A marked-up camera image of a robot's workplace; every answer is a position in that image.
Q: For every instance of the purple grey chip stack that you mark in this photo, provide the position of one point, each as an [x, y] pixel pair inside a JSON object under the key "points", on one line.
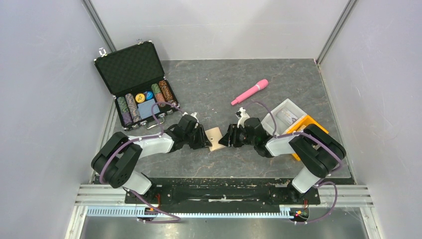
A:
{"points": [[132, 106]]}

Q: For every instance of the green red chip stack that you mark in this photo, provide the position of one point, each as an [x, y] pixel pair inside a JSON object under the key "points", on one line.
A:
{"points": [[158, 95]]}

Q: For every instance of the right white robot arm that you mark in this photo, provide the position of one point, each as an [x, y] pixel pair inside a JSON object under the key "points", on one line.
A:
{"points": [[318, 151]]}

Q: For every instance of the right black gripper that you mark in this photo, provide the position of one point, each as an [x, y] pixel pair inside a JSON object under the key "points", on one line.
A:
{"points": [[235, 130]]}

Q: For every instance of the pink toy microphone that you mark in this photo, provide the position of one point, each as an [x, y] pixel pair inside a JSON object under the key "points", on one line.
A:
{"points": [[262, 84]]}

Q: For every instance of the orange black chip stack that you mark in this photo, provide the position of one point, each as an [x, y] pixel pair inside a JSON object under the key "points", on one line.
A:
{"points": [[168, 96]]}

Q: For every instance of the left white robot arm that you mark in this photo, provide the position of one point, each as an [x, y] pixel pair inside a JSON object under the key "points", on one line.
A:
{"points": [[116, 160]]}

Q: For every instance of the white plastic bin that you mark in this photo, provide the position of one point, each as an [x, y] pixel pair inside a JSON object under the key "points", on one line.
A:
{"points": [[274, 126]]}

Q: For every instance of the yellow dealer chip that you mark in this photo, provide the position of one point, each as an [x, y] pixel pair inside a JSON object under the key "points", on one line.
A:
{"points": [[140, 97]]}

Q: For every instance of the blue dealer chip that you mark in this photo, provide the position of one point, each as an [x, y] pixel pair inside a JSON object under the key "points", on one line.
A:
{"points": [[148, 95]]}

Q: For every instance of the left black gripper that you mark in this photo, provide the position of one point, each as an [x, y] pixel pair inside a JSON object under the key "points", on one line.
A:
{"points": [[203, 141]]}

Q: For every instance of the white slotted cable duct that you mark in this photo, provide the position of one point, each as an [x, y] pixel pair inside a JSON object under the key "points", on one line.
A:
{"points": [[141, 212]]}

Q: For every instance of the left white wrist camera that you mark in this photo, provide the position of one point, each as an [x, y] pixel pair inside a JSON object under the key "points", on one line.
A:
{"points": [[192, 116]]}

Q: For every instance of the blue card deck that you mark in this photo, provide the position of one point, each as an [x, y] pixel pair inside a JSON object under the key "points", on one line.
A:
{"points": [[147, 109]]}

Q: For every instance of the black poker chip case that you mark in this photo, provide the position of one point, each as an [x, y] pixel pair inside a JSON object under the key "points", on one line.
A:
{"points": [[133, 70]]}

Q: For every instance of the green purple chip stack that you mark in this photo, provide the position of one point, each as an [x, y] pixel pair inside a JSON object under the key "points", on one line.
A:
{"points": [[126, 115]]}

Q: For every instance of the card in white bin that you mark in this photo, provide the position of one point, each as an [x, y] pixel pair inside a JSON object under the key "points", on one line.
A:
{"points": [[287, 116]]}

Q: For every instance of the beige card holder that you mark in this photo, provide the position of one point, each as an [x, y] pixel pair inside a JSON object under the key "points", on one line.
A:
{"points": [[214, 135]]}

